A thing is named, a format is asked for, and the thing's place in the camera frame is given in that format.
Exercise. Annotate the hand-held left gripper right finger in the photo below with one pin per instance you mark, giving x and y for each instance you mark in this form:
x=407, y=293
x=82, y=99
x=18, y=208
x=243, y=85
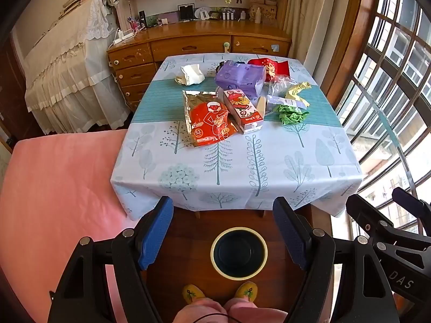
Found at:
x=289, y=228

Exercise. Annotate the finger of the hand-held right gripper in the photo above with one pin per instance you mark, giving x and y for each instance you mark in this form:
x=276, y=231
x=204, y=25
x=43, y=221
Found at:
x=407, y=197
x=362, y=210

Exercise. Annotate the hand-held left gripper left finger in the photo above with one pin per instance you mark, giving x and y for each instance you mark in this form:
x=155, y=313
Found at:
x=156, y=232

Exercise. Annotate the round black trash bin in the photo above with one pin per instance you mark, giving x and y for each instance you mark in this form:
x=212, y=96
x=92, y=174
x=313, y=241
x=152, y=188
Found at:
x=235, y=252

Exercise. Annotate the clear plastic bag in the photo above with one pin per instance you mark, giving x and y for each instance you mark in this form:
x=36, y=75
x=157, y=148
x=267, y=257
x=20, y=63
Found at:
x=281, y=84

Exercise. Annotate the purple plastic packet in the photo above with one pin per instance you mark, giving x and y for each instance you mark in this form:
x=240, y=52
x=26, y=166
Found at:
x=239, y=77

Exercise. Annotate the tree print tablecloth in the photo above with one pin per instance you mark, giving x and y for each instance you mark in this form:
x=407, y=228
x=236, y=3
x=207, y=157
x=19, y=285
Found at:
x=269, y=161

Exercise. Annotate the yellow slipper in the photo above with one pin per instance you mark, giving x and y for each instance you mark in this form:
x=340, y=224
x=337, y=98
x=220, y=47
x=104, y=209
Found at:
x=192, y=293
x=246, y=291

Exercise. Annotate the person's pink pants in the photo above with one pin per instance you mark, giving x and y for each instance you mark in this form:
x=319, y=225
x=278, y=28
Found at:
x=249, y=313

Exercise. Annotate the pink bed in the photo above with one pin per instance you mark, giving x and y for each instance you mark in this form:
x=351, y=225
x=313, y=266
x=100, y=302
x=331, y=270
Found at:
x=50, y=208

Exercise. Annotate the green crumpled paper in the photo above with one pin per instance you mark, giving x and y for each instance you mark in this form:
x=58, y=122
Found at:
x=289, y=116

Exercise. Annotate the orange and gold snack bag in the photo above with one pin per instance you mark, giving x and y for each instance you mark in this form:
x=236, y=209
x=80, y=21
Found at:
x=208, y=121

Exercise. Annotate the small lavender packet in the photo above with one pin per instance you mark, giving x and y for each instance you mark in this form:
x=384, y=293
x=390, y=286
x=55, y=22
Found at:
x=283, y=101

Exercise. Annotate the red and white carton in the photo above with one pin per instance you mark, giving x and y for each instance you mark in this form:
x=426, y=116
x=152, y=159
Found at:
x=240, y=107

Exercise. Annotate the yellow crumpled paper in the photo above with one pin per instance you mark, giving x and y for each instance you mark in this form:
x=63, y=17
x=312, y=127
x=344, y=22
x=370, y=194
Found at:
x=296, y=91

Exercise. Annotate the red foil packet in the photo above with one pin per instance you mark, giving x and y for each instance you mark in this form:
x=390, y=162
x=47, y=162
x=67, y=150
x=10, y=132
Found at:
x=272, y=69

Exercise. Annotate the white crumpled paper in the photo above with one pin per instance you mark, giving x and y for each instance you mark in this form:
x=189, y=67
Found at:
x=192, y=74

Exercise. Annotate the black leaf print crumpled wrapper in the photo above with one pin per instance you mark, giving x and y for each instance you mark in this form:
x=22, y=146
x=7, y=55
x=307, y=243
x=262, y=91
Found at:
x=221, y=65

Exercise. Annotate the cream lace furniture cover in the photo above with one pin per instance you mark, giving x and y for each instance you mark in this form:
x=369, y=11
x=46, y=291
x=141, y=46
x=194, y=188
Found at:
x=67, y=74

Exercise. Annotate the wooden desk with drawers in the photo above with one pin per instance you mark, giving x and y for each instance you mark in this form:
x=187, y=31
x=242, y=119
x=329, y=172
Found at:
x=188, y=45

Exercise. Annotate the green drawer hook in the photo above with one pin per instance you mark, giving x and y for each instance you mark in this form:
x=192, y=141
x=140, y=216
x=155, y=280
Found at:
x=226, y=47

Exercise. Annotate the white power strip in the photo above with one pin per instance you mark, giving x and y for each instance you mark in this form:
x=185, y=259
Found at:
x=123, y=36

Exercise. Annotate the beige curtain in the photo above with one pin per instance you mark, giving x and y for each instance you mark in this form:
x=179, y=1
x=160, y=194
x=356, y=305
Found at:
x=303, y=16

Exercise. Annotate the purple card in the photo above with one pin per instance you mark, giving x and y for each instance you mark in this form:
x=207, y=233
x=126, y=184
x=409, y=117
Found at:
x=167, y=18

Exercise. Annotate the white bottle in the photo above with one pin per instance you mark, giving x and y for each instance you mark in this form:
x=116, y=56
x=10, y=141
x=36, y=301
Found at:
x=257, y=16

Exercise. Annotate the wooden letter blocks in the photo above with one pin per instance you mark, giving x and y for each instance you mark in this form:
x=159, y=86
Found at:
x=268, y=13

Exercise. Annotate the row of small bottles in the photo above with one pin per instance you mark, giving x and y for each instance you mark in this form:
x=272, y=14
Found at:
x=228, y=14

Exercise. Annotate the stack of books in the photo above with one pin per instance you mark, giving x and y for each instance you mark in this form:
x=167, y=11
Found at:
x=79, y=0

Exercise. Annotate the window with wooden frame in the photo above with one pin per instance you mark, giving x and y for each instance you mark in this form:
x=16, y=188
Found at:
x=387, y=91

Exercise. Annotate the black picture frame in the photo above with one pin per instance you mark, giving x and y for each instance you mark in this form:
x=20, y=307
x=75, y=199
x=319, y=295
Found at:
x=186, y=12

